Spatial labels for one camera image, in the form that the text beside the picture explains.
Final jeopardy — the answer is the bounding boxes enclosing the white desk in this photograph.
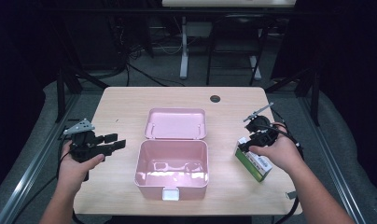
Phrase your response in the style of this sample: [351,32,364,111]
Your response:
[161,0,298,81]

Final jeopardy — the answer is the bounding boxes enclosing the aluminium floor rail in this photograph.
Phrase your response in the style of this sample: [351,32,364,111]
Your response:
[298,96,368,224]
[0,92,80,224]

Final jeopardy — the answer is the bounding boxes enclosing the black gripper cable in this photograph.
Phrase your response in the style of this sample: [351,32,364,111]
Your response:
[264,122,304,224]
[12,133,85,224]

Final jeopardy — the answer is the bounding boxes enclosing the black metal stand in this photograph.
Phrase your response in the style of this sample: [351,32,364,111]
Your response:
[264,66,321,127]
[54,66,110,124]

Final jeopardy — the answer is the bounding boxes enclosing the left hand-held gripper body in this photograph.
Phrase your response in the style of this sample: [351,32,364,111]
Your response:
[63,118,116,164]

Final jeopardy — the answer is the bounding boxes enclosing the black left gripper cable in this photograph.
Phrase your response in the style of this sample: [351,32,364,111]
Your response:
[12,133,85,224]

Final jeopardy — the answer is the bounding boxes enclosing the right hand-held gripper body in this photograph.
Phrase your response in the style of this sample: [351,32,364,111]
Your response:
[243,102,281,148]

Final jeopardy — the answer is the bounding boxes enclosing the black floor cable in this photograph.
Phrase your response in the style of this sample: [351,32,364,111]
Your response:
[125,62,185,88]

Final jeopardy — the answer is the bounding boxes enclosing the person's right hand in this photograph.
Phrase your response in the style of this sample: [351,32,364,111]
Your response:
[248,121,304,175]

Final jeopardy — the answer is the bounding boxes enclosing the person's left hand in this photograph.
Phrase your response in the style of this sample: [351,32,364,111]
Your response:
[57,141,105,195]

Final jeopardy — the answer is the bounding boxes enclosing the dark curtain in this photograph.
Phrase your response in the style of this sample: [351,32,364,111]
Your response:
[0,0,59,194]
[272,0,377,188]

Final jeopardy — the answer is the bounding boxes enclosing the black chair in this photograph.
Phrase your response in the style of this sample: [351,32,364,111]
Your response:
[205,13,270,87]

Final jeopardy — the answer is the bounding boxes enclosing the white and green carton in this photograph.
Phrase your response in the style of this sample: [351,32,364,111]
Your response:
[233,136,273,183]

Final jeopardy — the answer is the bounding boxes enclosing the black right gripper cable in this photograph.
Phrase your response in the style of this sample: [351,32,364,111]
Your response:
[264,122,304,224]

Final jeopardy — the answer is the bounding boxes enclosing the pink plastic lidded box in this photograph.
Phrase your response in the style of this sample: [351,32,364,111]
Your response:
[133,107,210,202]

